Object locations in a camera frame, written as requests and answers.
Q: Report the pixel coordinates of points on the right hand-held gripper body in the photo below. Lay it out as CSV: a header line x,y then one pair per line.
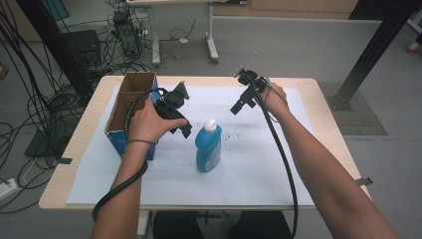
x,y
253,81

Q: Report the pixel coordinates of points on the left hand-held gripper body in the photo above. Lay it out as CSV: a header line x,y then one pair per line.
x,y
172,111

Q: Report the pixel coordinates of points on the blue bottle with white cap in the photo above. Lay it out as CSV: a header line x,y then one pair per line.
x,y
208,149

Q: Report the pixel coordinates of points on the blue cardboard box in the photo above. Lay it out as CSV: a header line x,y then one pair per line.
x,y
116,142

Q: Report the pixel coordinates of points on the person's right hand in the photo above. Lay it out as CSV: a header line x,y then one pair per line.
x,y
275,101

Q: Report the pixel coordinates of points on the person's left hand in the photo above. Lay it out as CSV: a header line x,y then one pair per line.
x,y
146,127

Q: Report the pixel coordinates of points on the black wrist band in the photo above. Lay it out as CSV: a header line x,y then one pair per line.
x,y
141,141

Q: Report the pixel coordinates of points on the white desk with legs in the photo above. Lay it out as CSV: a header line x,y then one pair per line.
x,y
212,40

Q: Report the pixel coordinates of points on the white table sheet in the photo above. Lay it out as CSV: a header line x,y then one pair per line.
x,y
239,172

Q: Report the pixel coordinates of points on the wooden cabinet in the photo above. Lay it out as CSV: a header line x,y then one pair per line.
x,y
285,8

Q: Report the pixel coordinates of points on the person's left leg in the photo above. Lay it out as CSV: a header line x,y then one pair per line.
x,y
177,227

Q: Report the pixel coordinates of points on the person's leg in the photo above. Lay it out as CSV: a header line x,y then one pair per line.
x,y
177,227
262,227

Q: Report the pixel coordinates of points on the black case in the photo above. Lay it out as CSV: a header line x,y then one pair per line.
x,y
83,46

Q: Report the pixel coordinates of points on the grey floor mat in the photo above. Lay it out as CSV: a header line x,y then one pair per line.
x,y
361,116

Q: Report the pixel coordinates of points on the grey metal table clip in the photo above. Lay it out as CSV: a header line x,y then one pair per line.
x,y
64,161
364,181

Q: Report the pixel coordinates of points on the person's right leg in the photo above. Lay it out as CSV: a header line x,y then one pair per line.
x,y
262,227

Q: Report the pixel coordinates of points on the black floor plate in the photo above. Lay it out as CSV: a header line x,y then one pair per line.
x,y
43,146

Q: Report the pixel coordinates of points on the white power strip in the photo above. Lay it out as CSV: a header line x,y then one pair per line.
x,y
7,188

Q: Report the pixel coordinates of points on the black metal post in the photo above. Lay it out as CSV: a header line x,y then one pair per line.
x,y
375,49
53,43

